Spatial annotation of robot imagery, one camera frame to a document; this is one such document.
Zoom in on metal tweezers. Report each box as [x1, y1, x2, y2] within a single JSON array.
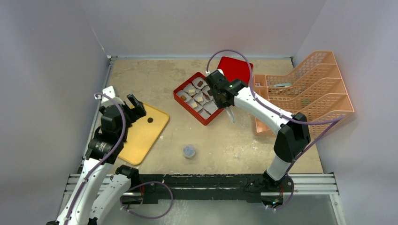
[[225, 107, 235, 123]]

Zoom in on red box lid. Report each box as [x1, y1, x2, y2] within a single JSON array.
[[217, 56, 251, 85]]

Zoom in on red compartment box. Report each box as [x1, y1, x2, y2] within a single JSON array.
[[173, 72, 222, 126]]

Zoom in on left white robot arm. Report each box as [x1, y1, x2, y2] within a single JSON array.
[[48, 93, 146, 225]]

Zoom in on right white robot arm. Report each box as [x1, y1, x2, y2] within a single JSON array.
[[205, 69, 311, 191]]

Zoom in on yellow plastic tray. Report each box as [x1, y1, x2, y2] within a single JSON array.
[[118, 103, 169, 165]]

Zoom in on small clear round container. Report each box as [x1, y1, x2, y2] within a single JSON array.
[[183, 144, 196, 159]]

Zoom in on orange mesh file organizer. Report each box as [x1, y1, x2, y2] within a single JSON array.
[[253, 51, 354, 122]]

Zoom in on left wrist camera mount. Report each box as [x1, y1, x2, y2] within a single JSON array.
[[94, 86, 124, 107]]

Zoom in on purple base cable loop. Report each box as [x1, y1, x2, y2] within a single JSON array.
[[120, 181, 173, 220]]

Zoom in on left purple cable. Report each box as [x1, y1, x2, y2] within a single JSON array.
[[62, 93, 127, 225]]

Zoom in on black metal base rail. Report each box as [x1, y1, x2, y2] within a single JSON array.
[[63, 172, 339, 206]]

